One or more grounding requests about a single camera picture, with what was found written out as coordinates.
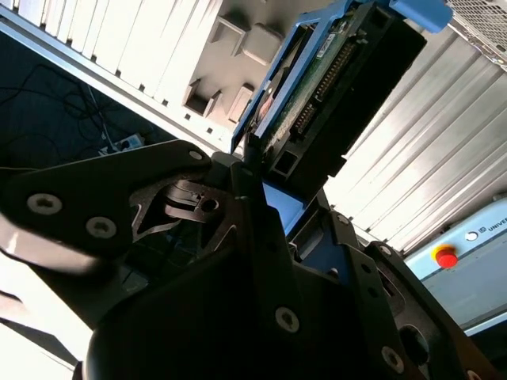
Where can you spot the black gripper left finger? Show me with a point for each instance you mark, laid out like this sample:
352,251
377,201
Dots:
79,198

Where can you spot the hard disk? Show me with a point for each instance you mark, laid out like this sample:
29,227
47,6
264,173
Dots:
317,79

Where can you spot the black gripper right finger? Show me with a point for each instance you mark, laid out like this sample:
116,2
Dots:
370,308

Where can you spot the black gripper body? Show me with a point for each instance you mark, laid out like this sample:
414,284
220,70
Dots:
178,336

